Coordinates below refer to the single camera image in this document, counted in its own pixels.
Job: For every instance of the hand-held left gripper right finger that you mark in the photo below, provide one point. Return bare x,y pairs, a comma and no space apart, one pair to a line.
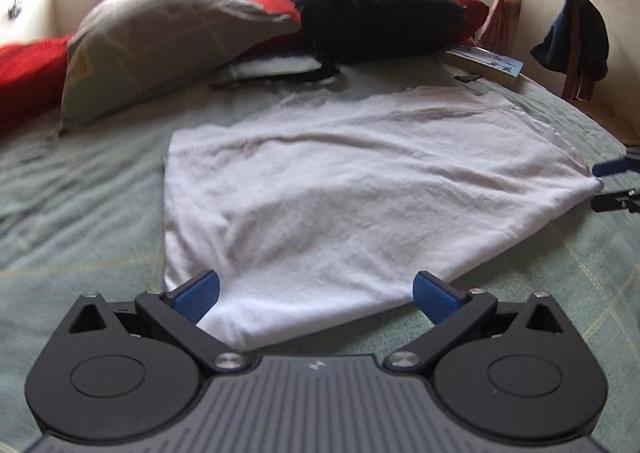
435,295

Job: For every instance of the green checked bed blanket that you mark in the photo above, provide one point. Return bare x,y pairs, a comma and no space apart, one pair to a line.
75,213

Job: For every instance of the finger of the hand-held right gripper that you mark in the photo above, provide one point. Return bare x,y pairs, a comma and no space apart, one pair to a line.
620,203
617,166

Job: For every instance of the red quilt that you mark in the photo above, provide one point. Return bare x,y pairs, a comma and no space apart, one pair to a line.
30,78

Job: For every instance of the white folded cloth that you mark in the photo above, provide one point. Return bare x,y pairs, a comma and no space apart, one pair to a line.
280,67

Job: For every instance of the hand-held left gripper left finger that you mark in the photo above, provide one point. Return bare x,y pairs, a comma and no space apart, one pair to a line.
197,295

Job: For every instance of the paperback book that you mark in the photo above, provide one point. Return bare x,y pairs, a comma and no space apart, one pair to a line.
487,63

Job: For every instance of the white printed t-shirt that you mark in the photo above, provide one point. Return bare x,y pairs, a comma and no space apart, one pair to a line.
350,193

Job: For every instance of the dark jacket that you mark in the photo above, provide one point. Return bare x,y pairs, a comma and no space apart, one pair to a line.
590,38

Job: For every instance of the wall hook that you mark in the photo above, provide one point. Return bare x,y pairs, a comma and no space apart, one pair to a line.
15,8

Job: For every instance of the grey-green pillow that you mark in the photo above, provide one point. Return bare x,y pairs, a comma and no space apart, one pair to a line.
160,48

